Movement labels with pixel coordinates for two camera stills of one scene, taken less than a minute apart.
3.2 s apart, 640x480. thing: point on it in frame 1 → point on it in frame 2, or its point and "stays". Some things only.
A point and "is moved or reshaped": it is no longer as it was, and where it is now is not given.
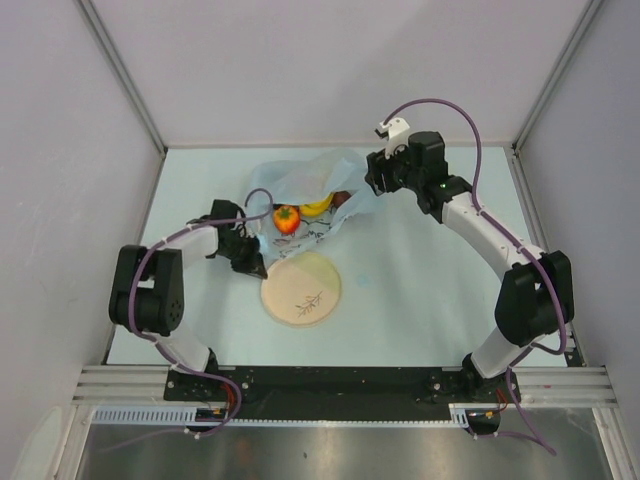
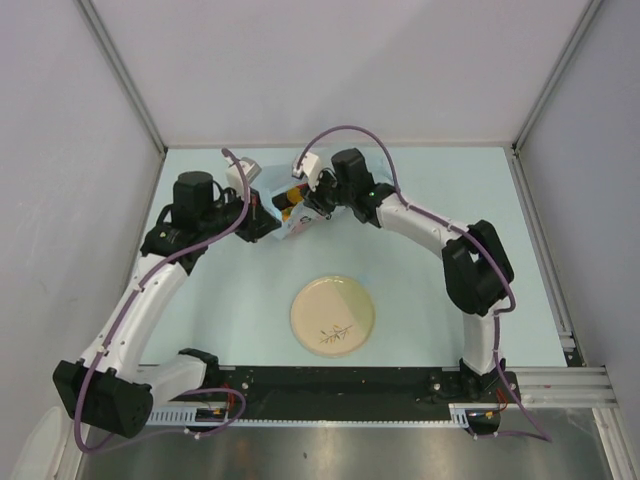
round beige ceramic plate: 301,289 → 332,315
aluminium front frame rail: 541,386 stays
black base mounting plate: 339,393 stays
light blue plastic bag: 306,180 is moved or reshaped
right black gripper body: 397,172 → 330,193
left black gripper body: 241,246 → 224,216
